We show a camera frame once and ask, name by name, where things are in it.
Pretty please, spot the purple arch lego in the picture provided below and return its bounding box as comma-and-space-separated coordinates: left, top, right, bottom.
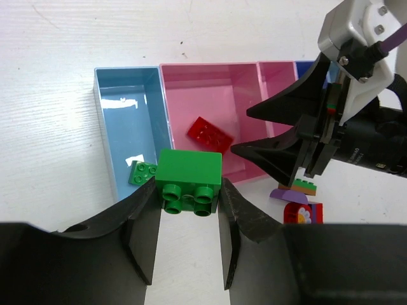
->
270, 189, 309, 205

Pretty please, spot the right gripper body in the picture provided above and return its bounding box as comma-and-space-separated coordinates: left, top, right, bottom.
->
302, 79, 350, 178

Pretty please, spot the red curved lego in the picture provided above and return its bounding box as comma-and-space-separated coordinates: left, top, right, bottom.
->
187, 116, 234, 154

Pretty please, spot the red purple lego block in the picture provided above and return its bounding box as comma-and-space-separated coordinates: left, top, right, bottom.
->
308, 202, 324, 224

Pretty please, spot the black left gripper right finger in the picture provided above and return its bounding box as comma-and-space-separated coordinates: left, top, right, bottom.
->
218, 179, 406, 304

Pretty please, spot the dark blue bin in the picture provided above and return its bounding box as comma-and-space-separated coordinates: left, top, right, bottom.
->
295, 60, 330, 89

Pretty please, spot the green brown flat lego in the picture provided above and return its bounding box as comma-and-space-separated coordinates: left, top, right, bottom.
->
278, 179, 317, 196

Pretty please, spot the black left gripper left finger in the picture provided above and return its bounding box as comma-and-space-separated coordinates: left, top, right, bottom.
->
1, 180, 162, 304

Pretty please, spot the small green lego brick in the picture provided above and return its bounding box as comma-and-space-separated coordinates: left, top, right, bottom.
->
128, 161, 157, 186

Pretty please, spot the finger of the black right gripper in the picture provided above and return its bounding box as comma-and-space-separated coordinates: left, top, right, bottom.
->
246, 53, 331, 125
231, 130, 302, 186

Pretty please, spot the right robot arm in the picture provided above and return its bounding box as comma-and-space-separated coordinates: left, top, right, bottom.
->
231, 54, 406, 186

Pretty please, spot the small pink bin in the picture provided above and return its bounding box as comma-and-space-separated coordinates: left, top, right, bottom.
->
256, 60, 299, 139

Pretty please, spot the light blue left bin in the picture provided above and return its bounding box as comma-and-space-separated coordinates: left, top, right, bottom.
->
93, 67, 172, 201

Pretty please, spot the large pink bin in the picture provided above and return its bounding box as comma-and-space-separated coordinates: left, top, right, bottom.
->
158, 62, 277, 186

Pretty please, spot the red flower lego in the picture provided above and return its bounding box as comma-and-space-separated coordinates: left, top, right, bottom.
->
283, 202, 312, 224

